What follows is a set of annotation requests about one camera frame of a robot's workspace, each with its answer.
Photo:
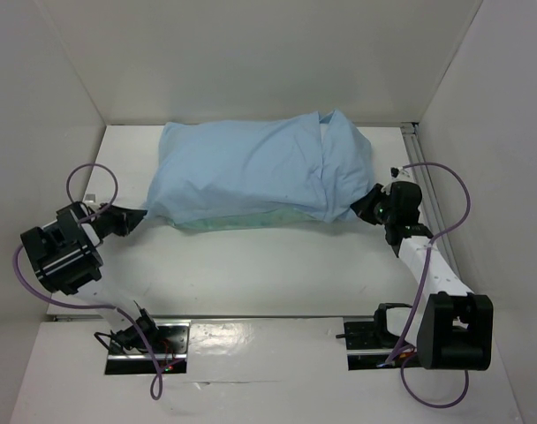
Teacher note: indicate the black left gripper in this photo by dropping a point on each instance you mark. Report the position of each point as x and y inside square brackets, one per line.
[126, 219]

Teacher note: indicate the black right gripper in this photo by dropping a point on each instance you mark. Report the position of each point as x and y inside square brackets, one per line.
[374, 205]

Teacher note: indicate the light blue pillowcase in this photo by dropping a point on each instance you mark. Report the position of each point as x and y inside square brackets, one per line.
[237, 174]

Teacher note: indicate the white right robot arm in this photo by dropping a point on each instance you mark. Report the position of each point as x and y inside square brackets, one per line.
[449, 325]

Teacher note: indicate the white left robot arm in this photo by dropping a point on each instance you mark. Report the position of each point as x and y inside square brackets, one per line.
[64, 258]

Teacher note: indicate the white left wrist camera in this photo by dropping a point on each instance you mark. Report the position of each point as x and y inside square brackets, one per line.
[90, 200]

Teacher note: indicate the aluminium side rail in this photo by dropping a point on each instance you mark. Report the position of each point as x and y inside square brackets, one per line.
[430, 207]

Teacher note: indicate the aluminium table edge rail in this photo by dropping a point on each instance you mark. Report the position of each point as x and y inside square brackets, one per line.
[82, 317]

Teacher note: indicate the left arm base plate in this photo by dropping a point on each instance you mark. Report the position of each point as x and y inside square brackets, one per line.
[169, 345]

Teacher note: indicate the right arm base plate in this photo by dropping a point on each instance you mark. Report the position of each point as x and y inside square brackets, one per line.
[366, 347]

